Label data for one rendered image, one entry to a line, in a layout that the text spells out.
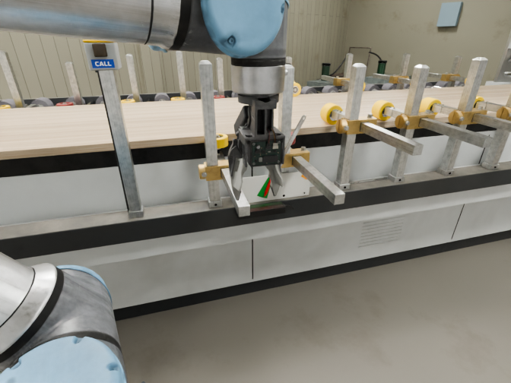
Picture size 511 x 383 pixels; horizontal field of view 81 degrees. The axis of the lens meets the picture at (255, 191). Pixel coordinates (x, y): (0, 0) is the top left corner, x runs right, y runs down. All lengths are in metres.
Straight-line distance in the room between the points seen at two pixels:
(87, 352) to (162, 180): 0.85
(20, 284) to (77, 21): 0.38
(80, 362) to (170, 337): 1.13
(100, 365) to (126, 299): 1.13
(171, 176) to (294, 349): 0.92
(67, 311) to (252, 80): 0.45
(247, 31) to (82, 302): 0.46
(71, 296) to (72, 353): 0.11
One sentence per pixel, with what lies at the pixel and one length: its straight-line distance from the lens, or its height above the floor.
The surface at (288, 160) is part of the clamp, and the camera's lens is 1.05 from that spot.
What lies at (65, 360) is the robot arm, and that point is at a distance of 0.48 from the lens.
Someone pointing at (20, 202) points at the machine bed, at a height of 0.70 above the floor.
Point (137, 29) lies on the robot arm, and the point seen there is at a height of 1.23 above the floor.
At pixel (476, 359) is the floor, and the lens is 1.75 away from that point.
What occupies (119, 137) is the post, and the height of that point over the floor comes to 0.97.
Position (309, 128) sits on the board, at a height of 0.89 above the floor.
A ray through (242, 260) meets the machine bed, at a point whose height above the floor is 0.25.
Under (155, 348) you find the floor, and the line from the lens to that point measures 1.56.
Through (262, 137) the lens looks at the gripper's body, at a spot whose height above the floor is 1.08.
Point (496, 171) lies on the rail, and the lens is 1.71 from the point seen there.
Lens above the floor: 1.22
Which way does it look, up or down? 27 degrees down
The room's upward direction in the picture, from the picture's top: straight up
